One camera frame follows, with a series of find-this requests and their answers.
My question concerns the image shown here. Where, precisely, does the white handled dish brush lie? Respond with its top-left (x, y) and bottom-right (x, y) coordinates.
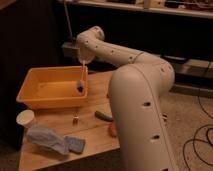
top-left (76, 60), bottom-right (85, 93)

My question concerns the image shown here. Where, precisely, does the yellow plastic bin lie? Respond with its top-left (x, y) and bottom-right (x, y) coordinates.
top-left (16, 66), bottom-right (88, 109)

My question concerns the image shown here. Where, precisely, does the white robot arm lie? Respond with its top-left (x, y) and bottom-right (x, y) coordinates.
top-left (77, 26), bottom-right (179, 171)

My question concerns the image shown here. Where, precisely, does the green cucumber toy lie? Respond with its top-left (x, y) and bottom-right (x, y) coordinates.
top-left (94, 111), bottom-right (113, 122)

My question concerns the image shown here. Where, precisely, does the low wooden table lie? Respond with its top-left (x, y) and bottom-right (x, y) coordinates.
top-left (19, 72), bottom-right (119, 171)

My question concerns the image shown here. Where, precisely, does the orange round toy food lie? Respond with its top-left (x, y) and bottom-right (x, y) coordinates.
top-left (108, 123), bottom-right (117, 137)

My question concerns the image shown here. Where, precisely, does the small brown bottle toy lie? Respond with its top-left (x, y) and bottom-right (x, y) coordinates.
top-left (73, 114), bottom-right (79, 125)

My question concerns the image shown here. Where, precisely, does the blue sponge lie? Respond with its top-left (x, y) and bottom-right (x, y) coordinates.
top-left (65, 137), bottom-right (86, 154)

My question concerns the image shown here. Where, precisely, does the light blue cloth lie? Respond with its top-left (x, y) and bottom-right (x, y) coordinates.
top-left (26, 124), bottom-right (69, 155)

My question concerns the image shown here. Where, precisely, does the white paper cup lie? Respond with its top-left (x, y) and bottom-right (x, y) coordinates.
top-left (16, 110), bottom-right (35, 128)

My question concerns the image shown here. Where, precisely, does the metal stand pole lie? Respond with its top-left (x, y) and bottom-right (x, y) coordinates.
top-left (63, 0), bottom-right (76, 48)

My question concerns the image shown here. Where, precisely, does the grey metal shelf rail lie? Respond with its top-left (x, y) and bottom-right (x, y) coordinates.
top-left (62, 42), bottom-right (213, 79)

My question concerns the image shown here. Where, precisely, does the black floor cable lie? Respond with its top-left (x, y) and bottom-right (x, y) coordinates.
top-left (185, 96), bottom-right (213, 158)

